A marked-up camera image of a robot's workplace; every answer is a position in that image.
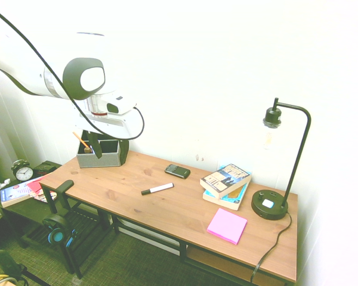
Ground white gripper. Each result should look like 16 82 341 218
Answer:
72 109 140 166

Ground black and white marker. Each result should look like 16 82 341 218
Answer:
140 182 175 197

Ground grey fabric desk organizer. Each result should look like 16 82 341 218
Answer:
76 130 122 169

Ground orange pencil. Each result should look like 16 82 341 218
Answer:
72 131 92 153

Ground black headphone hook clamp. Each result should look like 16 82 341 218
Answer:
48 179 75 216

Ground small black box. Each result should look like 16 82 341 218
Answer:
32 162 58 177

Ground black mobile phone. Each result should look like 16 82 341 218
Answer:
163 163 192 180

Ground colourful magazine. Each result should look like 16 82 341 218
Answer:
29 190 58 204

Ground red paper sheet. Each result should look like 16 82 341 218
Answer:
26 175 49 195

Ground black alarm clock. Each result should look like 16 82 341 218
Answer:
11 159 35 182

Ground black and blue headphones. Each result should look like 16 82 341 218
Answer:
42 214 79 248

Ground blue and white book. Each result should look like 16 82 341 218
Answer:
0 181 34 209

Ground dark side table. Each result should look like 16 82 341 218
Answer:
0 160 78 250

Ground paperback book blue cover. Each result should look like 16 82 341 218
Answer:
202 182 250 212

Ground pink sticky note pad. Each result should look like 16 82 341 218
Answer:
206 207 248 246

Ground clear glass light bulb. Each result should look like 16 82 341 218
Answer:
263 120 280 150

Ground black desk lamp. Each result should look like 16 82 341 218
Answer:
251 97 313 221

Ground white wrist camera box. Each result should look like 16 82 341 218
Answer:
105 94 137 116

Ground wooden desk black frame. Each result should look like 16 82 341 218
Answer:
39 148 299 286

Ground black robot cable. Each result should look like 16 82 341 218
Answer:
0 5 146 140

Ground black lamp power cord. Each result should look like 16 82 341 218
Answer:
250 210 293 284

